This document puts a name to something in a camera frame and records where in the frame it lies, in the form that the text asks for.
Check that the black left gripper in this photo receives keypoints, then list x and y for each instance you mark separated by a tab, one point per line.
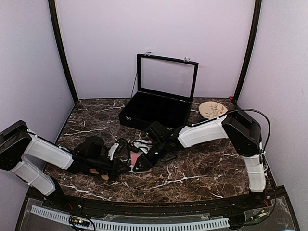
114	169

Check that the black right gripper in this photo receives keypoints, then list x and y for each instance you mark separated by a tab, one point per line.
147	163

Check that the pink teal patterned sock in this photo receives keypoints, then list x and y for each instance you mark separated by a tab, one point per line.
134	156

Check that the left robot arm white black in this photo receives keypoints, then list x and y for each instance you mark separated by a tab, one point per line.
18	143

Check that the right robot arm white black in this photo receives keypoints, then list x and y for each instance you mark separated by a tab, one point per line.
237	125

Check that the brown argyle sock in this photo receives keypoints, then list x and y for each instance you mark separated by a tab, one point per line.
103	175

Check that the small circuit board with leds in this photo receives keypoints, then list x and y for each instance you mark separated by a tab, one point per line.
78	222

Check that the black display case glass lid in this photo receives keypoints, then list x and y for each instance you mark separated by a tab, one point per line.
165	91

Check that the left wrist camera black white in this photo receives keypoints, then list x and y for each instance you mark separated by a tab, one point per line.
94	147

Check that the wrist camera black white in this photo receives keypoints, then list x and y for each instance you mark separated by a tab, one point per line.
94	147
158	135

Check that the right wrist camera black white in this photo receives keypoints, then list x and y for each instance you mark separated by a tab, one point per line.
158	135

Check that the white slotted cable duct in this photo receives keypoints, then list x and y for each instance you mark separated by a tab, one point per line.
126	223

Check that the black left frame post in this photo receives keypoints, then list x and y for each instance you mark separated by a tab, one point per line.
61	51

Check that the black frame post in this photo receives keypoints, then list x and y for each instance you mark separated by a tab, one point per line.
249	50
61	51

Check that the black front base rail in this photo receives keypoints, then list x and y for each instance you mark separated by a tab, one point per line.
273	213

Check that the black right frame post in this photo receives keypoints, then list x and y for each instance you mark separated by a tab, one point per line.
249	50

